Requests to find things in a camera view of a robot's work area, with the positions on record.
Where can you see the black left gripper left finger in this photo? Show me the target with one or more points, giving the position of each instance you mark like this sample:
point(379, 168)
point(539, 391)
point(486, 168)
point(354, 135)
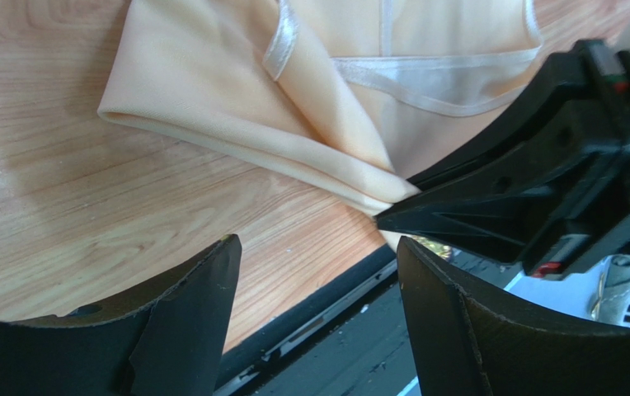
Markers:
point(163, 336)

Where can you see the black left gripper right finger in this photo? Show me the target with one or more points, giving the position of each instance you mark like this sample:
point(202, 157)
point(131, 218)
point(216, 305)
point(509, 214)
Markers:
point(469, 337)

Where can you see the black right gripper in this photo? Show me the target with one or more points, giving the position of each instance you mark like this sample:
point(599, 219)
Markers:
point(558, 214)

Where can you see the beige cloth napkin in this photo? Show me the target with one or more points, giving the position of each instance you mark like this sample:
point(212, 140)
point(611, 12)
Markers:
point(354, 97)

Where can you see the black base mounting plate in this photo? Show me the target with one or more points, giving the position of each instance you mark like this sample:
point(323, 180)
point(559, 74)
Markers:
point(347, 338)

